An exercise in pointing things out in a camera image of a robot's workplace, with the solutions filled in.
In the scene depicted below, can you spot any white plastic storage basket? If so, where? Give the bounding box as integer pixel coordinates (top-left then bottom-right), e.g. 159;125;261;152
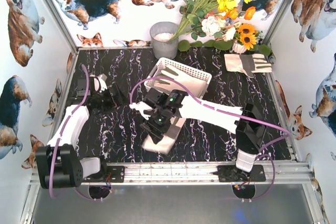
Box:
144;58;212;99

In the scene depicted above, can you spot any edge work glove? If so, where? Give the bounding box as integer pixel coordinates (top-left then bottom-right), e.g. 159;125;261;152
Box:
142;117;186;155

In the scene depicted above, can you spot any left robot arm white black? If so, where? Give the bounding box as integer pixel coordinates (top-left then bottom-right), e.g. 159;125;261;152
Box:
35;74;127;189

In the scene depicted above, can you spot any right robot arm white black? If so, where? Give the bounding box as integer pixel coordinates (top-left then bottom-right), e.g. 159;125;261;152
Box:
130;88;266;172

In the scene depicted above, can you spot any grey metal bucket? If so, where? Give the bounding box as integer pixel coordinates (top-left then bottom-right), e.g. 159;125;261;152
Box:
150;22;179;59

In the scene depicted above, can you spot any artificial flower bouquet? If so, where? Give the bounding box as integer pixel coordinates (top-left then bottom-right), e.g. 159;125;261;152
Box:
175;0;271;56

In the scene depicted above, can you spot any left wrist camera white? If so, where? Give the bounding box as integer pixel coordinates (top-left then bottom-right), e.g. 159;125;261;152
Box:
90;74;108;93

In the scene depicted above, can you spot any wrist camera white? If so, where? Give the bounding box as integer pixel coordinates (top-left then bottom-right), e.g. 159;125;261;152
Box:
129;101;153;120
90;74;108;93

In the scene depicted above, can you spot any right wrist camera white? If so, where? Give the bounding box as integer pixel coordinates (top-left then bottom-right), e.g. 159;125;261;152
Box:
129;101;153;120

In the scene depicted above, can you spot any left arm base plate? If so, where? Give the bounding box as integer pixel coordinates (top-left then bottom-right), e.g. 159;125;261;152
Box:
83;165;125;183

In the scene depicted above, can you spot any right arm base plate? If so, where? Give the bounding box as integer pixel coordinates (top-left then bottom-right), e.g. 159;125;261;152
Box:
211;165;266;182

